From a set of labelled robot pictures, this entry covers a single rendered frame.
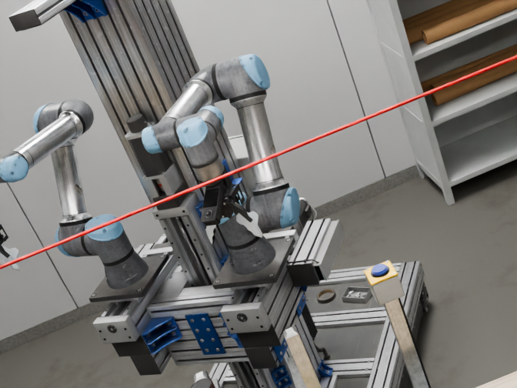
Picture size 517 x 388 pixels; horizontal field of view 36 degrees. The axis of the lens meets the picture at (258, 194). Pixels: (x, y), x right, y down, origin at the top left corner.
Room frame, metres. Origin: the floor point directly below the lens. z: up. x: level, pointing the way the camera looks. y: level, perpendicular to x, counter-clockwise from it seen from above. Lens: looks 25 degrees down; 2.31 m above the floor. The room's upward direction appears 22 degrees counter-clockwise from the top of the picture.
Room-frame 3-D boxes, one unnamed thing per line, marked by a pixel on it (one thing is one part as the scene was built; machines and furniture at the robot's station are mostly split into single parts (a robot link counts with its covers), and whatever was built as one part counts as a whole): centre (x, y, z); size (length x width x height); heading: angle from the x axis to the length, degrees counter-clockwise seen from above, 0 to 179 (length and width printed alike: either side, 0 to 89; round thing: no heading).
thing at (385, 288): (1.66, -0.20, 1.18); 0.07 x 0.07 x 0.08; 89
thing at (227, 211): (1.93, 0.09, 1.46); 0.09 x 0.08 x 0.12; 151
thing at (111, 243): (2.52, 0.54, 1.20); 0.13 x 0.12 x 0.14; 54
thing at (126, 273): (2.52, 0.53, 1.09); 0.15 x 0.15 x 0.10
